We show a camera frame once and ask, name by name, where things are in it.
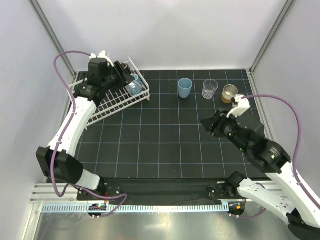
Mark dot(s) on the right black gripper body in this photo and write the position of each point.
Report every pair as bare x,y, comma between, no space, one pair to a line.
225,127

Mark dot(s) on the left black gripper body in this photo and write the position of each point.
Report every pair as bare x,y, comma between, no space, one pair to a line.
112,80

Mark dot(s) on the blue floral mug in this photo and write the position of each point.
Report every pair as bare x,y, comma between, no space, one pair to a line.
136,77

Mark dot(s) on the black ceramic mug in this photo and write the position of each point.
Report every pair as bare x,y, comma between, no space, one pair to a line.
126,68

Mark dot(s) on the small clear glass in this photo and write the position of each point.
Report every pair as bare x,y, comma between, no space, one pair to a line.
134,87

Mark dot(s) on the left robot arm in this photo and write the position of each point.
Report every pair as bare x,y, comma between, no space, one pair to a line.
57,161

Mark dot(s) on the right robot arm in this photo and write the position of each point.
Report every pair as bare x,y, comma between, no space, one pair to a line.
295,209

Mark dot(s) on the tall clear glass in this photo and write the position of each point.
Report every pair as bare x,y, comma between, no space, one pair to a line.
209,88

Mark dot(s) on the metal cup with brown base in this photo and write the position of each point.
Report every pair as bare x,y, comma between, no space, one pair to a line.
229,92

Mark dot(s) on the light blue plastic tumbler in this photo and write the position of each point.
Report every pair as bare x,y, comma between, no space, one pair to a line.
184,87

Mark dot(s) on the black grid mat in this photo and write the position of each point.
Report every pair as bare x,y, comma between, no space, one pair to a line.
162,137

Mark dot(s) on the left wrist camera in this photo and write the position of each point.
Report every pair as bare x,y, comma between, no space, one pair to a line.
104,55

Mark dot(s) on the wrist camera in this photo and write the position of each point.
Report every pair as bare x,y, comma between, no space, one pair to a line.
240,105
104,55

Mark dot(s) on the white wire dish rack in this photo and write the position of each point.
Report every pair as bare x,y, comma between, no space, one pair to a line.
109,100

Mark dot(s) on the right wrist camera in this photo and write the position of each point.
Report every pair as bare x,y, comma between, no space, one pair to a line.
240,105

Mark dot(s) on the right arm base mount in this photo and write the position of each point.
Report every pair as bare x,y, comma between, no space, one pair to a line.
217,191

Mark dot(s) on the left aluminium frame post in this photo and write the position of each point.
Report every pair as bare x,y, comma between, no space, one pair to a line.
51,34

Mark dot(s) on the aluminium frame post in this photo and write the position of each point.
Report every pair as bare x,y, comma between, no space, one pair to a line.
51,34
285,10

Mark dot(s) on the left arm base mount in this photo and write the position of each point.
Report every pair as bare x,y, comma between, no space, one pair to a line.
111,190

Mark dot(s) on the aluminium front rail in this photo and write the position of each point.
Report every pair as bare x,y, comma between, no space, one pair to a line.
145,196

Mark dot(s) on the right aluminium frame post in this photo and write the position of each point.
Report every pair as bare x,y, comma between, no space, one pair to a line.
285,10

